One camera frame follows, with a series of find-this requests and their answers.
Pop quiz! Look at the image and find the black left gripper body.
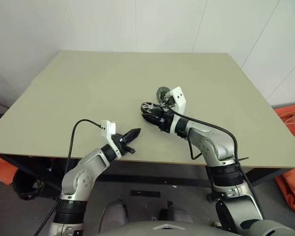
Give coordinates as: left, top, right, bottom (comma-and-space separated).
112, 132, 136, 156

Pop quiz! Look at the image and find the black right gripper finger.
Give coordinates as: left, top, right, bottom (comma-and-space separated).
141, 113, 165, 129
147, 107, 167, 117

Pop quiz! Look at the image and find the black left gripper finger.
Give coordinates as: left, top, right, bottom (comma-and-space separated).
126, 130, 142, 147
123, 127, 142, 143

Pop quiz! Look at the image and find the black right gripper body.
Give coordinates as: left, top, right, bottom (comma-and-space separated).
159, 111, 176, 134

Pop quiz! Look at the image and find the silver metal disc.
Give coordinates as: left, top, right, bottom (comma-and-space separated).
140, 101, 161, 117

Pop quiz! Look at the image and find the small grey round object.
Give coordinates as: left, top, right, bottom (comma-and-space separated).
156, 86, 173, 109

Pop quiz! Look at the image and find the black floor strip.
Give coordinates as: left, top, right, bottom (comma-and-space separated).
130, 189, 161, 197

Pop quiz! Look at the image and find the grey rounded shape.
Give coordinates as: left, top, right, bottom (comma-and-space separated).
102, 200, 128, 226
159, 201, 195, 223

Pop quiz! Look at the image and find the grey robot torso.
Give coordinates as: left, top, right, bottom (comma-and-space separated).
93, 220, 227, 236

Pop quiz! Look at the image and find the black bag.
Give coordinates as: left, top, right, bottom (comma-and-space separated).
12, 169, 51, 200

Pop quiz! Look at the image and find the orange fabric cushion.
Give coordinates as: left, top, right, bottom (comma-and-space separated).
275, 169, 295, 217
275, 103, 295, 148
0, 153, 18, 185

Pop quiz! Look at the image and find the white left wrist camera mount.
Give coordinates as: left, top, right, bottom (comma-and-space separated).
100, 119, 121, 158

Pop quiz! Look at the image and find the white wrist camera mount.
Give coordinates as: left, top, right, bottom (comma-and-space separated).
167, 86, 187, 135
100, 119, 121, 158

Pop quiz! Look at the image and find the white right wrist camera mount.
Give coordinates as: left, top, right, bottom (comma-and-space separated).
167, 86, 187, 135

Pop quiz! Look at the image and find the black table frame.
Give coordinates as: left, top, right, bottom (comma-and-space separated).
0, 154, 295, 189

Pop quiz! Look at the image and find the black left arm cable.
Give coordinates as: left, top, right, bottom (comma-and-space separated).
35, 119, 104, 236

